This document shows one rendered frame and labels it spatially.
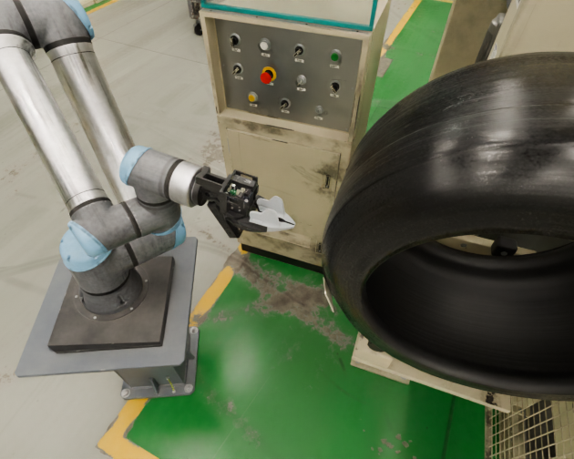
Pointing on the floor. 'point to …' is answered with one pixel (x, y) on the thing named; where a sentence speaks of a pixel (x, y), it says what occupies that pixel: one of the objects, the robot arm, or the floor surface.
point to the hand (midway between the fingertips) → (288, 226)
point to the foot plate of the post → (380, 372)
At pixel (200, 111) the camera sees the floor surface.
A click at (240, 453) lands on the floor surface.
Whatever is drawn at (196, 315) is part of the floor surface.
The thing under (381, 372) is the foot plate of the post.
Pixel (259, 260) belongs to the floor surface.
